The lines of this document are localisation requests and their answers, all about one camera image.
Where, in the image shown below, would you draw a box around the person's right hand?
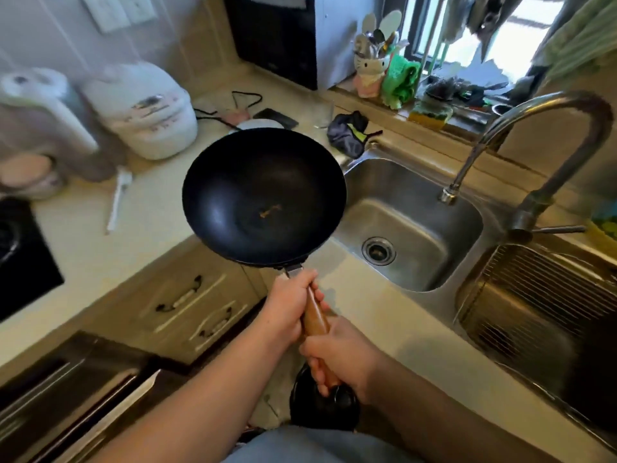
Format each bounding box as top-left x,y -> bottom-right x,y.
298,316 -> 388,406

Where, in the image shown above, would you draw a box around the person's left hand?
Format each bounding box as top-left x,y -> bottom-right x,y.
258,268 -> 332,352

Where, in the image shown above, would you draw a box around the black wok wooden handle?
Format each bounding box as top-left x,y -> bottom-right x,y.
182,127 -> 348,389

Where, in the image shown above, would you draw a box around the black glass gas stove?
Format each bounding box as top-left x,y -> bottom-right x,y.
0,196 -> 66,325

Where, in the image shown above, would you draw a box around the person's left forearm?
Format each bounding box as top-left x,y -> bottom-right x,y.
91,327 -> 290,463

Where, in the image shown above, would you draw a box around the person's right forearm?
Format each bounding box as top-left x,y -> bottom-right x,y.
366,354 -> 565,463

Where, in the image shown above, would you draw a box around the black round jar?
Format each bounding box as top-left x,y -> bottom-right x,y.
288,363 -> 362,433

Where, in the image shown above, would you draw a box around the grey shirt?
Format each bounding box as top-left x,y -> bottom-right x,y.
223,424 -> 426,463

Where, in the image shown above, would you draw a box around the stainless steel double sink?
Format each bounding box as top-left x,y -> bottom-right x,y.
331,143 -> 617,451

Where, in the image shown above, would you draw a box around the cream drawer unit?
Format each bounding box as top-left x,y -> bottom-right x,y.
89,235 -> 270,368

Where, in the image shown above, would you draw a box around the dark grey cloth yellow trim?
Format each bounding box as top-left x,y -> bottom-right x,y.
326,110 -> 384,161

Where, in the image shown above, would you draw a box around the pale blue plate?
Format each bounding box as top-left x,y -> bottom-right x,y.
228,118 -> 286,136

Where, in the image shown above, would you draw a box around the clear drinking glass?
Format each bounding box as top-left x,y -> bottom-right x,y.
307,95 -> 336,131

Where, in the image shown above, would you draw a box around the stainless steel drawer appliance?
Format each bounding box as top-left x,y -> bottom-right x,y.
0,330 -> 190,463

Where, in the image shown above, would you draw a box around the chrome gooseneck faucet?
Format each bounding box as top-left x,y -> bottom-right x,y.
437,89 -> 616,245

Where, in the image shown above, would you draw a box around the yellow green sponge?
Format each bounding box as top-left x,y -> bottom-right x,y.
406,100 -> 455,132

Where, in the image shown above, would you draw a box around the white rice cooker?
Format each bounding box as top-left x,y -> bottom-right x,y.
80,60 -> 199,161

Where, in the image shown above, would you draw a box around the cat-shaped utensil holder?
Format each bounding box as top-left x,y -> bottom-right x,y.
352,50 -> 391,100

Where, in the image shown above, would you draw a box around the bright green cloth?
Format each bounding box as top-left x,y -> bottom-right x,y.
381,53 -> 422,111

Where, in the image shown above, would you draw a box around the steel wool scrubber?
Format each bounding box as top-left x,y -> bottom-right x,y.
423,77 -> 458,104

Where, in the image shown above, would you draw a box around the white black microwave oven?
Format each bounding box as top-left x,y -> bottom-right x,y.
223,0 -> 382,92

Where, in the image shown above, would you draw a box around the bunch of metal spoons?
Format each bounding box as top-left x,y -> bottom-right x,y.
353,29 -> 411,62

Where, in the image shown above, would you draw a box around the pink lidded bowl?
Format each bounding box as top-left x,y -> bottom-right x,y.
0,152 -> 67,202

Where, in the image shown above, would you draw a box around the white plastic bag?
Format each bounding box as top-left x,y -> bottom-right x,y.
435,56 -> 510,93

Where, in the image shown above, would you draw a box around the large white rice paddle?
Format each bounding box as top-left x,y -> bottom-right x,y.
378,8 -> 404,42

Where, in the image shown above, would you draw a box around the white electric thermos pot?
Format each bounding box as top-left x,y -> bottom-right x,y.
0,67 -> 127,185

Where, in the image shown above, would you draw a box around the hanging scissors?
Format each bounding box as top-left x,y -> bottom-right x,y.
469,0 -> 527,64

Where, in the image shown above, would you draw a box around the window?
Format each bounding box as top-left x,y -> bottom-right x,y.
404,0 -> 571,88

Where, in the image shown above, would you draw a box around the green striped towel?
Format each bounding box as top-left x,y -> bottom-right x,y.
532,0 -> 617,88

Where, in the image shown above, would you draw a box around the dark white drawer handle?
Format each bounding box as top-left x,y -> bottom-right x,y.
198,307 -> 234,340
154,274 -> 204,314

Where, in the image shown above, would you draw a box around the steel wire sink rack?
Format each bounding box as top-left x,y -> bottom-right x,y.
454,243 -> 617,432

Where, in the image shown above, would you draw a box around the white wall outlet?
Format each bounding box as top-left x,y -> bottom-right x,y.
115,0 -> 159,26
79,0 -> 132,35

